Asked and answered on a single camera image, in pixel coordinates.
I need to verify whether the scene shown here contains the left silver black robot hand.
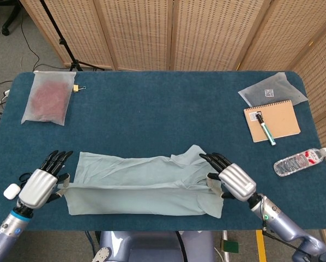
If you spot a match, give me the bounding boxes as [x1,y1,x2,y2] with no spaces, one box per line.
[17,150,74,210]

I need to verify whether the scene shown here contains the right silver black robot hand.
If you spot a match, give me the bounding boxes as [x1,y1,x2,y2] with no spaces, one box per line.
[198,152,258,203]

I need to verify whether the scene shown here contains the pale green T-shirt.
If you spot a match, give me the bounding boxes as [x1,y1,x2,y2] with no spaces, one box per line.
[58,144,225,219]

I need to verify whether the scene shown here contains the black green marker pen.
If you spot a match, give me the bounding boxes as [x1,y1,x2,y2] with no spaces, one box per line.
[255,112,276,146]

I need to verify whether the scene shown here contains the clear plastic water bottle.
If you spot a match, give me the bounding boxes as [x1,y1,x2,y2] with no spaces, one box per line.
[273,147,326,177]

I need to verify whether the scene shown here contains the green block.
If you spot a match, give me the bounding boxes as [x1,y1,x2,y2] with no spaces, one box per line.
[223,240,239,253]

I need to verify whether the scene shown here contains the yellow floor tape strip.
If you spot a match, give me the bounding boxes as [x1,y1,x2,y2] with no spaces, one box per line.
[255,230,267,262]

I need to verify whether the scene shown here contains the kraft spiral notebook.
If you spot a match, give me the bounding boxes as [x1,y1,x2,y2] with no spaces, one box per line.
[243,99,301,143]

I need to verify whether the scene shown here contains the grey frosted bag QR label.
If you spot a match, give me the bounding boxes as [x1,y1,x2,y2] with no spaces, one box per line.
[238,72,308,108]

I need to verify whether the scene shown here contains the blue-grey robot torso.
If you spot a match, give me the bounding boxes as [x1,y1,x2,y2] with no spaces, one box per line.
[92,230,215,262]

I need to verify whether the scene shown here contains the blue carpet table cover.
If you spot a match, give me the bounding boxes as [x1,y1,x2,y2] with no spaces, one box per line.
[0,71,326,233]

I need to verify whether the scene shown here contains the black tripod stand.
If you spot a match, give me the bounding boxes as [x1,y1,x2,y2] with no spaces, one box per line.
[39,0,104,72]

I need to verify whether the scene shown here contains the wooden woven folding screen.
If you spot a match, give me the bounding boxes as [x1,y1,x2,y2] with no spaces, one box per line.
[20,0,326,246]

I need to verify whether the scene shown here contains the black office chair base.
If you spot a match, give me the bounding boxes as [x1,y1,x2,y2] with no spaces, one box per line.
[0,0,21,36]

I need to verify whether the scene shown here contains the black-handled scissors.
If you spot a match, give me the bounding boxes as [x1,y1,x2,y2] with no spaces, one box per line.
[18,172,33,189]

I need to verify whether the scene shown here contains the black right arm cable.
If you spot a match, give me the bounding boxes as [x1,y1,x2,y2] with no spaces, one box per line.
[259,195,301,252]

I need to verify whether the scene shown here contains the black floor cable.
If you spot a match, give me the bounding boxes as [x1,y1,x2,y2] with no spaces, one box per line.
[20,10,71,72]

